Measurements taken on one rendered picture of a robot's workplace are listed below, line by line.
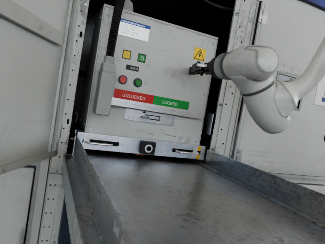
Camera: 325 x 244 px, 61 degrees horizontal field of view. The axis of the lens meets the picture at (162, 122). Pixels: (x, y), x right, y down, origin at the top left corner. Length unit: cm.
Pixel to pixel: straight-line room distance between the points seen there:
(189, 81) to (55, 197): 68
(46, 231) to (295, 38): 130
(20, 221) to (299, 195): 86
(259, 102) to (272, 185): 26
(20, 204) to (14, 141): 28
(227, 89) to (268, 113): 38
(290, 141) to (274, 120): 58
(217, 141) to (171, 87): 31
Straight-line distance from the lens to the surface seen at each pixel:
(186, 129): 117
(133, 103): 104
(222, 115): 121
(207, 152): 122
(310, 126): 154
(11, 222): 108
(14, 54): 78
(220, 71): 91
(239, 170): 104
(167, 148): 114
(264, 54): 79
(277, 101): 87
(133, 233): 50
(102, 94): 94
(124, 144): 108
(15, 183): 103
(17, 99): 81
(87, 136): 104
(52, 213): 108
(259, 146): 133
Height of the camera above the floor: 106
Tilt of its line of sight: 3 degrees down
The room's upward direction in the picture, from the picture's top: 10 degrees clockwise
